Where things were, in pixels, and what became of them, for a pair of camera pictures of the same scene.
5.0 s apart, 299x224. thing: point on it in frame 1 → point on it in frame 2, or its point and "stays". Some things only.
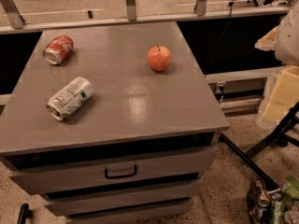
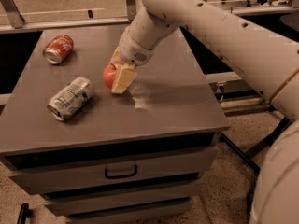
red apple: [159, 58] → [109, 74]
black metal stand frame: [278, 134] stays
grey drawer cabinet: [110, 125] stays
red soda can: [58, 49] stays
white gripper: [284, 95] → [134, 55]
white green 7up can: [69, 98] stays
